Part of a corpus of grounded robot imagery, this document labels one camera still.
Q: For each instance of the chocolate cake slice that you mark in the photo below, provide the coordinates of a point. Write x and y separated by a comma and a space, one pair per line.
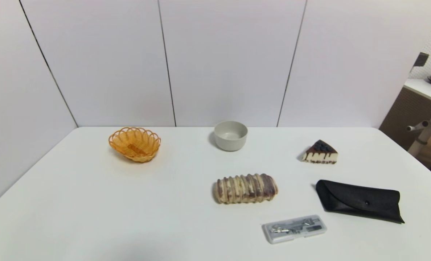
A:
320, 154

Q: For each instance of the beige round bowl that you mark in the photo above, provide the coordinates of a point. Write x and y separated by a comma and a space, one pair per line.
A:
230, 139

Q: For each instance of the striped bread loaf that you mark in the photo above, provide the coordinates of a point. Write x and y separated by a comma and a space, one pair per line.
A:
245, 189

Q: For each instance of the orange wicker basket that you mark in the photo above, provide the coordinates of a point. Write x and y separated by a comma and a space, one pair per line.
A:
135, 144

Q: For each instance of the clear plastic tool case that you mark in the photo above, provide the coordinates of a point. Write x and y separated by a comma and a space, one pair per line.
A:
294, 228

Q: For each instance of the black glasses case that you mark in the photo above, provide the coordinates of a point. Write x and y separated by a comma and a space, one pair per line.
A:
357, 201

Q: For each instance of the brown desk side panel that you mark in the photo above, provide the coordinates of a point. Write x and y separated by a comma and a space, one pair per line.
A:
404, 117

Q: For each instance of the white desk leg with crank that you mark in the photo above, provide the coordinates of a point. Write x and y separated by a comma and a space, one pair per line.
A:
427, 132

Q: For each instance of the white desk top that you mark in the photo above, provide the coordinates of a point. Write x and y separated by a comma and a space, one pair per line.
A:
424, 90

